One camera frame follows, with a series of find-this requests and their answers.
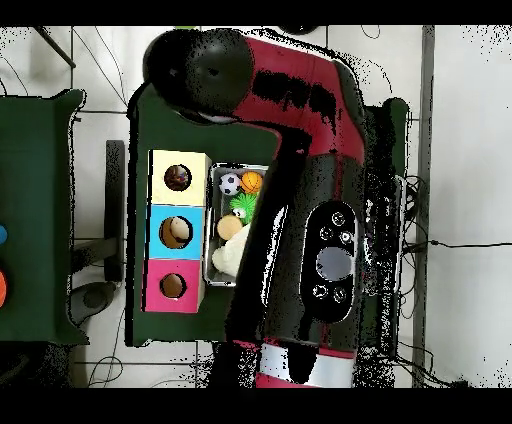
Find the shallow metal mesh bin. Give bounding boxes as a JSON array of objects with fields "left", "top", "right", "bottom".
[{"left": 202, "top": 161, "right": 405, "bottom": 297}]

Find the orange toy basketball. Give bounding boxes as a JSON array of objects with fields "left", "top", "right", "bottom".
[{"left": 240, "top": 170, "right": 264, "bottom": 195}]

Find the dark green side table cloth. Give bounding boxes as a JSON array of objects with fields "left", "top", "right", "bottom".
[{"left": 0, "top": 88, "right": 90, "bottom": 347}]

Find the green spiky ball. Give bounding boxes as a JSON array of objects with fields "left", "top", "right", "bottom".
[{"left": 229, "top": 192, "right": 259, "bottom": 224}]

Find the colourful confetti paper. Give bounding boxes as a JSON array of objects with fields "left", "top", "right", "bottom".
[{"left": 164, "top": 164, "right": 192, "bottom": 192}]

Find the dark grey stand foot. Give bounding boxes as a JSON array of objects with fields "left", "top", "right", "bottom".
[{"left": 69, "top": 280, "right": 118, "bottom": 326}]

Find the cream knitted cloth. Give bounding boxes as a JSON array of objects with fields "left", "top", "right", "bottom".
[{"left": 210, "top": 223, "right": 252, "bottom": 278}]

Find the wooden box with three holes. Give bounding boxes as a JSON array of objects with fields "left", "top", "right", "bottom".
[{"left": 141, "top": 149, "right": 212, "bottom": 314}]

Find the toy soccer ball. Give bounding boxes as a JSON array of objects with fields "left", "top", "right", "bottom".
[{"left": 218, "top": 172, "right": 242, "bottom": 196}]

